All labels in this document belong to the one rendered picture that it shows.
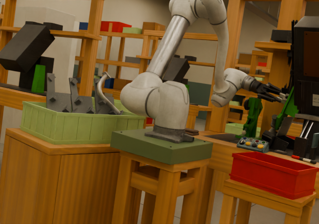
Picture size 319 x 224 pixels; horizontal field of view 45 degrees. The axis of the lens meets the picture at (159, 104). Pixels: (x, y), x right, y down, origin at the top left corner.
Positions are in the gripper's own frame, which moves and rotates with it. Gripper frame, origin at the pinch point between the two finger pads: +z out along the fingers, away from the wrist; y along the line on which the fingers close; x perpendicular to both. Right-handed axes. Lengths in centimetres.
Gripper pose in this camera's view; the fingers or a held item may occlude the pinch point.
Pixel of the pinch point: (283, 98)
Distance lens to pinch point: 239.8
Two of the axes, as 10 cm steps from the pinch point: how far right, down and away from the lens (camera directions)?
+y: 6.5, -6.2, 4.3
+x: 1.6, 6.7, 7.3
